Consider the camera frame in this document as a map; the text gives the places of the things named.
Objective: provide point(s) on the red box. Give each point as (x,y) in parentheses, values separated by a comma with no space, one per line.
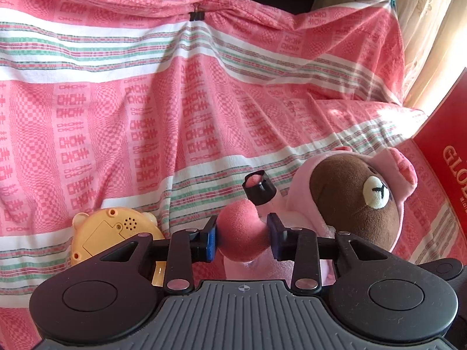
(448,124)

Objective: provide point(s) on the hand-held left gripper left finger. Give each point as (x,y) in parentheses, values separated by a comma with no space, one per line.
(211,244)

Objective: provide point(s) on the pink bear plush toy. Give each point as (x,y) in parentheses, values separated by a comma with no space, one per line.
(346,197)

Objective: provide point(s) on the black binder clip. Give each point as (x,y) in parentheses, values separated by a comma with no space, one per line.
(197,14)

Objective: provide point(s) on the pink patterned striped cloth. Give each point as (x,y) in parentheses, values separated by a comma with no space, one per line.
(109,116)

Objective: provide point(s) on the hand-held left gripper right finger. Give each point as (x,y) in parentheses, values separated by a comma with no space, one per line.
(273,240)

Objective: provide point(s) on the yellow plastic bear toy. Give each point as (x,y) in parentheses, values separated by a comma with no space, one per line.
(98,233)

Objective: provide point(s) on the black bottle cap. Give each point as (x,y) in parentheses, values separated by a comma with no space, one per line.
(262,189)

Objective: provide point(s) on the cream curtain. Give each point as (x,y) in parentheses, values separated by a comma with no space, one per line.
(430,43)

